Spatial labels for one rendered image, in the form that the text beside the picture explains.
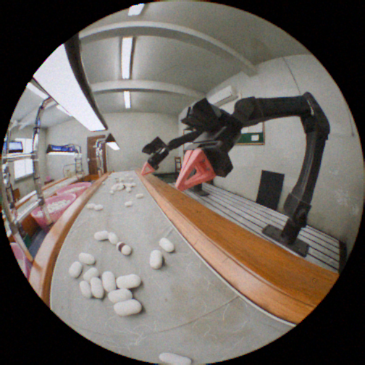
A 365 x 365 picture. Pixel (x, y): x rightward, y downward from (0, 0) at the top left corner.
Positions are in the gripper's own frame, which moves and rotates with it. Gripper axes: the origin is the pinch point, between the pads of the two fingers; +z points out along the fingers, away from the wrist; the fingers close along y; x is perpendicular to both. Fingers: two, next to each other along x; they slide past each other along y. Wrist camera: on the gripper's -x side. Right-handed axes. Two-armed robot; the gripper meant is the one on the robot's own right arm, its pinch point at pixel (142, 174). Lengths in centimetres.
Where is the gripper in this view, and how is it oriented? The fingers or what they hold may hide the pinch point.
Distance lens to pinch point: 62.1
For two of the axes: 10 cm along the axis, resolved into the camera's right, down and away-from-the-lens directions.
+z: -6.5, 7.3, -2.1
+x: 5.7, 6.5, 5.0
